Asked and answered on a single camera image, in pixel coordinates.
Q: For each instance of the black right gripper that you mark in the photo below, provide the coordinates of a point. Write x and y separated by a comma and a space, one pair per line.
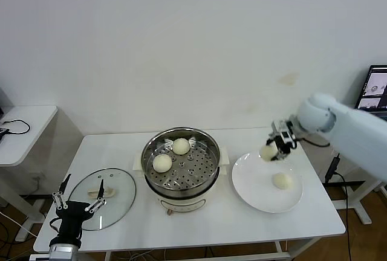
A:
294, 126

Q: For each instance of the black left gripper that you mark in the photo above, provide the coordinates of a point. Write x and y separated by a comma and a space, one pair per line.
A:
72, 214

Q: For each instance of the white steamed baozi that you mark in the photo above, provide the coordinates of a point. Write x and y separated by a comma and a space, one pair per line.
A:
180, 146
282, 181
267, 153
162, 163

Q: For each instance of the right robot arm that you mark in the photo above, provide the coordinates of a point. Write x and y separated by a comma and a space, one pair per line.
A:
356, 134

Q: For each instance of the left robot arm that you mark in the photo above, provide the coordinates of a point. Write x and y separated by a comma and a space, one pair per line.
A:
65, 252

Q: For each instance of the perforated steel steamer basket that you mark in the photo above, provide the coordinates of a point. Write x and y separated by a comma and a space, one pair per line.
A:
151, 152

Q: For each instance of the white work table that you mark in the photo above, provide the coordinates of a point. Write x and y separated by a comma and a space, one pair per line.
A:
121, 143

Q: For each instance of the white round plate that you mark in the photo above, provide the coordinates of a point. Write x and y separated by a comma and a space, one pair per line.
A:
245, 196

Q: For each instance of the black small device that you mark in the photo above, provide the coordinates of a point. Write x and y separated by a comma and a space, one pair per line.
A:
2, 134

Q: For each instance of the cream electric cooker pot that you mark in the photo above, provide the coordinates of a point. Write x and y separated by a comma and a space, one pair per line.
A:
181, 205

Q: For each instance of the grey open laptop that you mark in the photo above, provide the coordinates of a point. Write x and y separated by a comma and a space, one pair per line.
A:
376, 85

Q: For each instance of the white side desk with laptop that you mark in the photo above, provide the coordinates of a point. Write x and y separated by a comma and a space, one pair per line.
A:
364, 214

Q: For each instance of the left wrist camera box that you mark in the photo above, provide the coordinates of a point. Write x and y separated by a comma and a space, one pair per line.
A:
39, 257

